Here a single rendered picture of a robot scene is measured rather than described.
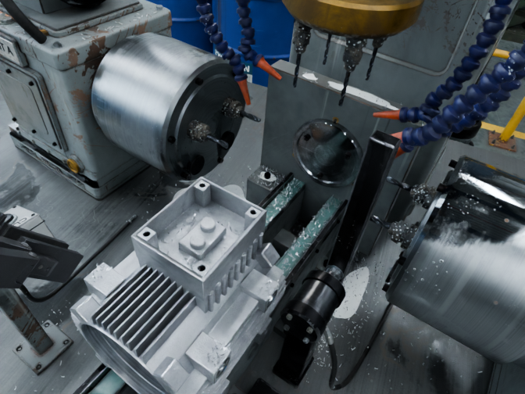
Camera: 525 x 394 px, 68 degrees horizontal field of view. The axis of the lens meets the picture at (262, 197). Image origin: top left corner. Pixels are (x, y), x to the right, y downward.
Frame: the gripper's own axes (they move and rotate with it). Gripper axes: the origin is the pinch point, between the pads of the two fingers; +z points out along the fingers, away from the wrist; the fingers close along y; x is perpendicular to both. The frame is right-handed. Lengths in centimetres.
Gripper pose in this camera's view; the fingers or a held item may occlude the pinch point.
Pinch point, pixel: (37, 255)
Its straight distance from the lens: 38.9
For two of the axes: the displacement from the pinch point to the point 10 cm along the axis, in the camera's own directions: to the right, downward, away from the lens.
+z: 2.2, 3.2, 9.2
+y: -8.2, -4.5, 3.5
